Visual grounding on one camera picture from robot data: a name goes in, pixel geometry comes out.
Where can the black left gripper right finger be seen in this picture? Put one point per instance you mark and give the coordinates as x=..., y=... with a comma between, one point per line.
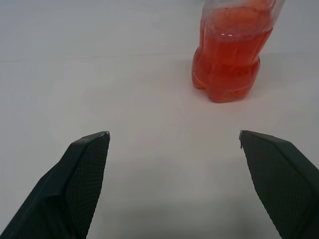
x=286, y=184

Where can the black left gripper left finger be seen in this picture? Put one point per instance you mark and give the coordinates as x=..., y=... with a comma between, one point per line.
x=62, y=189

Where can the clear bottle with red drink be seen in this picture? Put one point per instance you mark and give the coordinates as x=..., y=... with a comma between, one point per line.
x=224, y=62

